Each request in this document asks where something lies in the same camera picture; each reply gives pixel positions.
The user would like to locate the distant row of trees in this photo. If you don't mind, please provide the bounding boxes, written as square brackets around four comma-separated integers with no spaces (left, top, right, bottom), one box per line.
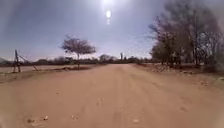
[0,51,154,68]

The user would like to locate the sandy brown dirt road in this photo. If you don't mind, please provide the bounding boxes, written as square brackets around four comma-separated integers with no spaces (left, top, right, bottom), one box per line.
[0,63,224,128]

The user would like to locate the flat-topped tree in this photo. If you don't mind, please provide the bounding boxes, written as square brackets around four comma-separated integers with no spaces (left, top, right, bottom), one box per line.
[60,34,97,70]

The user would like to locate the clump of bare trees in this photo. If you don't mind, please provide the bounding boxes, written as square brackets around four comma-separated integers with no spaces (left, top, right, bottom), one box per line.
[147,0,224,73]

